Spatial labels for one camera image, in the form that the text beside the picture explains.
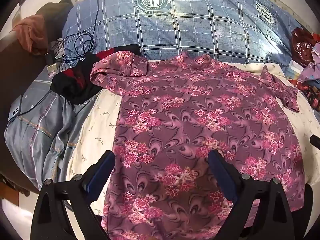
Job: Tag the orange-pink cloth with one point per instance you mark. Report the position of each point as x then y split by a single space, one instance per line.
30 33

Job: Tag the dark brown cloth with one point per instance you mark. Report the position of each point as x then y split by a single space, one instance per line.
53 11

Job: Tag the lilac cloth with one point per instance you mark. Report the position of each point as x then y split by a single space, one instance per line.
312 65

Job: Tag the black and red garment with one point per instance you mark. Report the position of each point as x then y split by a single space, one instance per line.
75 80

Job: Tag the black power adapter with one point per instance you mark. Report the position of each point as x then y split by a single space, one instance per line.
49 57

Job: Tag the light blue plastic packet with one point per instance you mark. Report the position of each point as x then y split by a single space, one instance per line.
293 71

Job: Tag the blue plaid quilt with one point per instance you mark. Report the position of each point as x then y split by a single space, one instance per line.
190 30

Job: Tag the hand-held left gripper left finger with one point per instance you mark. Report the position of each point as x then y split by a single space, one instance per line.
101 168

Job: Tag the red plastic bag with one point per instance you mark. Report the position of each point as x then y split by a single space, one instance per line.
301 46

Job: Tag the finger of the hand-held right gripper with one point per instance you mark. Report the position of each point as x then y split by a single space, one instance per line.
315 142

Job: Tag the grey-blue striped bedsheet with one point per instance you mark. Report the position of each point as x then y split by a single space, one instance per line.
42 130

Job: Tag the purple floral shirt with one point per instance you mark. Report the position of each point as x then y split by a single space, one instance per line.
190 120

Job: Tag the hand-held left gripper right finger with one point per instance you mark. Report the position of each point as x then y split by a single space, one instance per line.
220 170

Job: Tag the cream leaf-print blanket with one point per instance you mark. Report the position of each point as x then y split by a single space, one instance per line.
100 120

